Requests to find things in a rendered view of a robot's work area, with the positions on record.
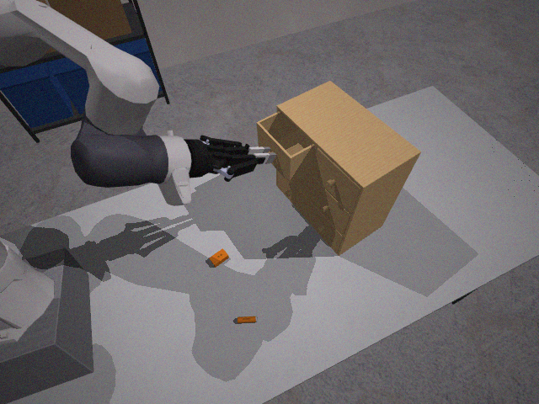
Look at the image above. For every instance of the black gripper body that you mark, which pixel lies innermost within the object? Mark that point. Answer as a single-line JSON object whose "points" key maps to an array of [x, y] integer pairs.
{"points": [[201, 163]]}

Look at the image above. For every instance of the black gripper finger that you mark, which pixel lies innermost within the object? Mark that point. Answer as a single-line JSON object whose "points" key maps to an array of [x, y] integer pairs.
{"points": [[240, 164], [231, 147]]}

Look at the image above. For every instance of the small tan wooden chest of drawers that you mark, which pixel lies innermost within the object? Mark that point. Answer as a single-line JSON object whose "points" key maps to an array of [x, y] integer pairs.
{"points": [[374, 155]]}

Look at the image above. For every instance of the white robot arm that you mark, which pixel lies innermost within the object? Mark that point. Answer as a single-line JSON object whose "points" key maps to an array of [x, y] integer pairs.
{"points": [[111, 148]]}

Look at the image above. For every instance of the orange aa battery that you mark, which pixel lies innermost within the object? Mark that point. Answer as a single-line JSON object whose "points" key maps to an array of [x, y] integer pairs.
{"points": [[246, 319]]}

